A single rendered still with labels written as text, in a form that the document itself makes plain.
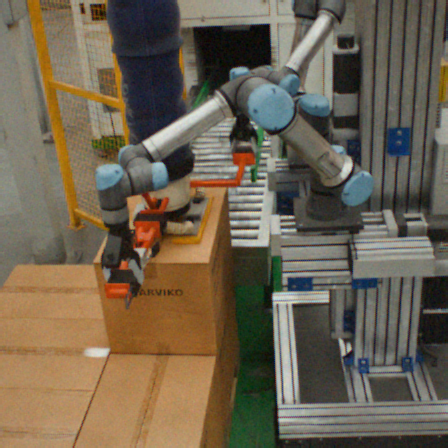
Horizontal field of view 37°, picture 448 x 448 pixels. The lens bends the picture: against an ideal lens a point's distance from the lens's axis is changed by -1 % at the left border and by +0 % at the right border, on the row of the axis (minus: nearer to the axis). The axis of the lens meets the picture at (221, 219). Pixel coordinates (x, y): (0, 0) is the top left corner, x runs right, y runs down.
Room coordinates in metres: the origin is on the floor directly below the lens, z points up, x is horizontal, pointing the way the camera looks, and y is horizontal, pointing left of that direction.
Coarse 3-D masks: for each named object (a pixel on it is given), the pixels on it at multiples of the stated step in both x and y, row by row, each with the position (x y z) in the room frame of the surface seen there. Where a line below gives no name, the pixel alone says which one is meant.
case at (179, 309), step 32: (192, 192) 2.45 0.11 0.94; (224, 192) 2.43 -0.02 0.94; (224, 224) 2.34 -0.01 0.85; (96, 256) 2.01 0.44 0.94; (160, 256) 1.98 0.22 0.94; (192, 256) 1.96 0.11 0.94; (224, 256) 2.27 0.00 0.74; (160, 288) 1.94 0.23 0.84; (192, 288) 1.93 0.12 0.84; (224, 288) 2.21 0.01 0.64; (128, 320) 1.96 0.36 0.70; (160, 320) 1.95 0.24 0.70; (192, 320) 1.93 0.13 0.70; (128, 352) 1.97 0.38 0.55; (160, 352) 1.95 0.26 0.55; (192, 352) 1.93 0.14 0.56
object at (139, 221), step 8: (136, 216) 2.00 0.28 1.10; (144, 216) 2.01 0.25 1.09; (152, 216) 2.00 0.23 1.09; (160, 216) 2.00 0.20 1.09; (136, 224) 1.95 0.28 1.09; (144, 224) 1.95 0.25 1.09; (152, 224) 1.94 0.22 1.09; (160, 224) 1.95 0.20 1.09; (144, 232) 1.95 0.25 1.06; (160, 232) 1.94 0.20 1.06
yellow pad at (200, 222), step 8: (192, 200) 2.31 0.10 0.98; (200, 200) 2.33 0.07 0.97; (208, 200) 2.33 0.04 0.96; (208, 208) 2.27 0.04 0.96; (200, 216) 2.20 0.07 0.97; (208, 216) 2.23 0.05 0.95; (200, 224) 2.14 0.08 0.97; (200, 232) 2.09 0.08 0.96; (176, 240) 2.06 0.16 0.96; (184, 240) 2.05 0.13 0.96; (192, 240) 2.05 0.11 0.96; (200, 240) 2.05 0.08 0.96
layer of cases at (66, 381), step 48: (48, 288) 2.44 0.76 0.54; (96, 288) 2.41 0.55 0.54; (0, 336) 2.13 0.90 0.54; (48, 336) 2.11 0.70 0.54; (96, 336) 2.08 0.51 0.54; (0, 384) 1.85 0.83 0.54; (48, 384) 1.83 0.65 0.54; (96, 384) 1.82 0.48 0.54; (144, 384) 1.80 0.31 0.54; (192, 384) 1.78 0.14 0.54; (0, 432) 1.62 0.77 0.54; (48, 432) 1.60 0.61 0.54; (96, 432) 1.59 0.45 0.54; (144, 432) 1.57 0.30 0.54; (192, 432) 1.56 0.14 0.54
